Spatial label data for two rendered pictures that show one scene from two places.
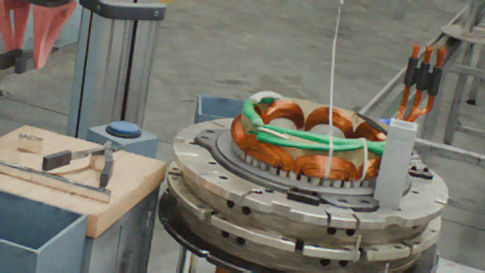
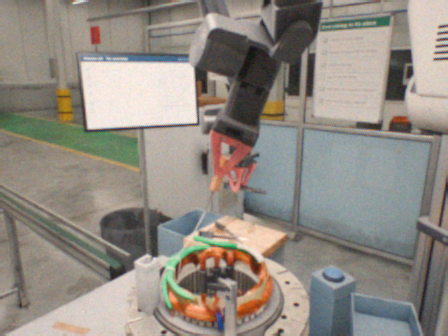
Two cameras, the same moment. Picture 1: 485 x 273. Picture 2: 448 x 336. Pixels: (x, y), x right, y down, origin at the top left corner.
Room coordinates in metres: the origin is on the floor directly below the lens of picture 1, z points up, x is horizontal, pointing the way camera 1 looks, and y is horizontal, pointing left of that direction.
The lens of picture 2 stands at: (1.26, -0.67, 1.48)
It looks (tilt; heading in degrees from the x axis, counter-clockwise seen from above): 15 degrees down; 109
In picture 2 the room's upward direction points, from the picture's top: straight up
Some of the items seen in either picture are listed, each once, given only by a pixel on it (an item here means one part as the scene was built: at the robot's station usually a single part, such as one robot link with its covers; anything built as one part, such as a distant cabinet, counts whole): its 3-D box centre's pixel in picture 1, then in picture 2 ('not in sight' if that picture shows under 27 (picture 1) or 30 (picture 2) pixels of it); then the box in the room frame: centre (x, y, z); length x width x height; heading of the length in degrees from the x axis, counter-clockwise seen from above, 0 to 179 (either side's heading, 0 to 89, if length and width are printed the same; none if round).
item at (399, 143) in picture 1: (396, 164); (148, 285); (0.98, -0.24, 1.14); 0.03 x 0.03 x 0.09; 76
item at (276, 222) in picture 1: (302, 196); not in sight; (1.07, -0.17, 1.05); 0.29 x 0.29 x 0.06
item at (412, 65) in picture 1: (422, 76); (217, 278); (1.12, -0.29, 1.21); 0.04 x 0.04 x 0.03; 76
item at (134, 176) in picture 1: (56, 175); (235, 240); (1.02, 0.12, 1.05); 0.20 x 0.19 x 0.02; 162
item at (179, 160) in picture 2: not in sight; (190, 165); (-0.13, 2.31, 0.60); 1.02 x 0.55 x 1.20; 159
